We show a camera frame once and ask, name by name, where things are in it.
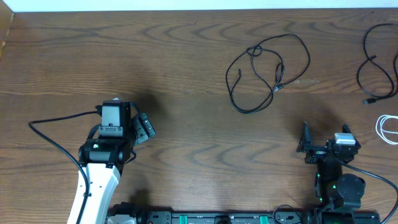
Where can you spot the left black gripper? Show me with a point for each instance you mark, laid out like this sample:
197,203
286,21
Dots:
143,128

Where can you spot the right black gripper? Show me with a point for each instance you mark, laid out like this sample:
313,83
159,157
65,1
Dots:
321,149

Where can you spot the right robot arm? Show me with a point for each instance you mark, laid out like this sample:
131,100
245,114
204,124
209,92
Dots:
339,193

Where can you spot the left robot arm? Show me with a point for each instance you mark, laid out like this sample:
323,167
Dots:
102,157

